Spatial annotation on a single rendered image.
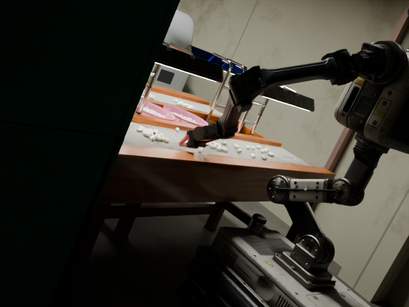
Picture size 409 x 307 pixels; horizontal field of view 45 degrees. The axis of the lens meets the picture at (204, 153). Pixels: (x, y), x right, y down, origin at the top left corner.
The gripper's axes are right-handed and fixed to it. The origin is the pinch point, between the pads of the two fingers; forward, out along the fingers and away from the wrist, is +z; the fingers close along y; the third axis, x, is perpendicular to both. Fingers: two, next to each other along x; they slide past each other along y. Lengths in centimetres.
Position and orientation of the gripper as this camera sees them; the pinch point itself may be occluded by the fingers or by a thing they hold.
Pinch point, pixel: (181, 144)
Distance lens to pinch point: 209.5
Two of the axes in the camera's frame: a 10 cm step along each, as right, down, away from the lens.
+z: -7.8, 2.3, 5.8
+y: -6.1, -0.7, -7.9
